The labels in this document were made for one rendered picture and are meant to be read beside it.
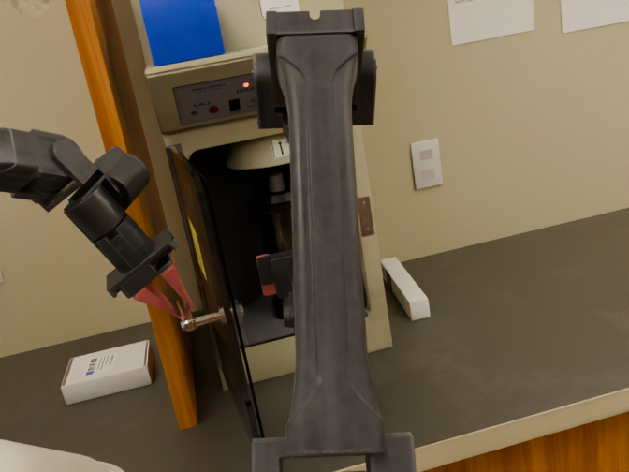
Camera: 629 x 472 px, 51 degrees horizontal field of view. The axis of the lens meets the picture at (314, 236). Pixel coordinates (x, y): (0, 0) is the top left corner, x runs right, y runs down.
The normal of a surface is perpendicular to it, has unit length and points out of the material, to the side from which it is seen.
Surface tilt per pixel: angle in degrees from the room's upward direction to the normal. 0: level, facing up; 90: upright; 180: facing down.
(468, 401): 0
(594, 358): 0
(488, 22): 90
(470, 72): 90
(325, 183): 52
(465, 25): 90
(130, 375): 90
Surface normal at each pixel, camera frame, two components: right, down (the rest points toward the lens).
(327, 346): 0.00, -0.34
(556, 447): 0.21, 0.27
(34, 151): 0.75, -0.36
